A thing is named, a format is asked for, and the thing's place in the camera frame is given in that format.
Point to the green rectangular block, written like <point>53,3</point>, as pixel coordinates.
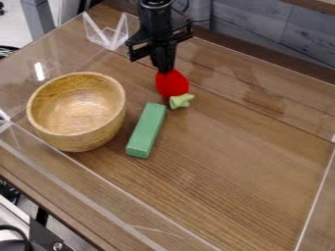
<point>146,131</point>

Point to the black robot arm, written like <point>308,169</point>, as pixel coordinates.
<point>158,12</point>

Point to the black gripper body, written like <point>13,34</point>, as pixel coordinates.
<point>157,36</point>

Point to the clear acrylic tray enclosure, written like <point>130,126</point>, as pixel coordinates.
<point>240,176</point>

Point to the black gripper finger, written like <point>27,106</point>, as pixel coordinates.
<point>169,58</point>
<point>158,57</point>

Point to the wooden bowl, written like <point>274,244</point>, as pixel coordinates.
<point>78,110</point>

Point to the red plush strawberry fruit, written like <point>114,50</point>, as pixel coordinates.
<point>173,86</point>

